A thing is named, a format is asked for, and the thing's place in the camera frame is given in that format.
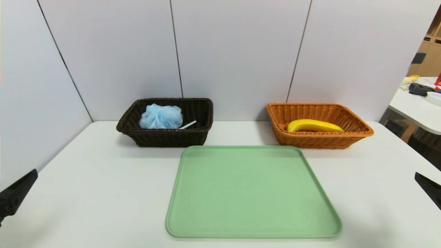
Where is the light blue bath loofah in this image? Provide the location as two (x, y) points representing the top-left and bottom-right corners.
(139, 104), (183, 130)

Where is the yellow banana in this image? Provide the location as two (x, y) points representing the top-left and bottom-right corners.
(287, 119), (345, 133)

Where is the dark brown wicker basket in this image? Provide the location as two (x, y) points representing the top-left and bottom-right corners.
(116, 98), (214, 148)

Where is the orange wicker basket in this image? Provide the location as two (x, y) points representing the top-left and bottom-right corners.
(267, 102), (375, 149)

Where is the light green plastic tray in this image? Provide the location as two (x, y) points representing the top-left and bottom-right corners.
(165, 145), (343, 239)

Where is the brown cardboard box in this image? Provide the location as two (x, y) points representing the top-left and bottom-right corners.
(384, 118), (414, 142)

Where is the yellow toy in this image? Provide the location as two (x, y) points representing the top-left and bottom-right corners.
(401, 75), (421, 86)

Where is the white side table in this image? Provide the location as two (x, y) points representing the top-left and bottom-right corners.
(389, 76), (441, 135)

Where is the dark grey cloth bundle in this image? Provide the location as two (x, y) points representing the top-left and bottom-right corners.
(409, 83), (435, 96)

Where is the wooden shelf unit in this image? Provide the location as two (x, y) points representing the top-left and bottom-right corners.
(407, 7), (441, 77)

